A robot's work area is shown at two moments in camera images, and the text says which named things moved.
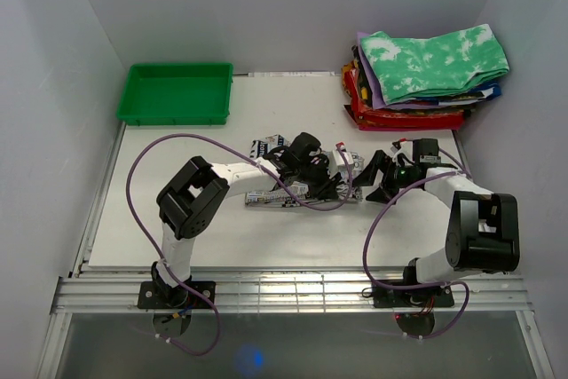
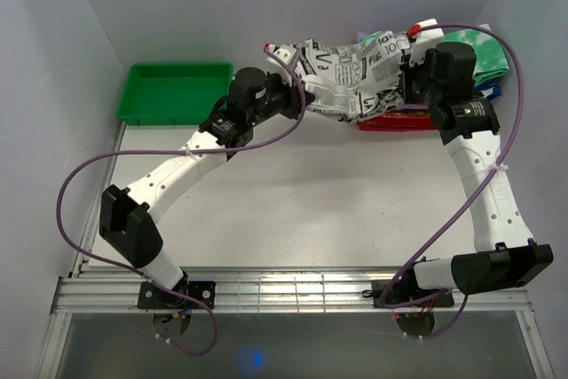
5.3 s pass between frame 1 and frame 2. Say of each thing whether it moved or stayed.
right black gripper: moved
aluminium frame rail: stayed
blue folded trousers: stayed
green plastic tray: stayed
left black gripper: moved
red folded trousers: stayed
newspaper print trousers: moved
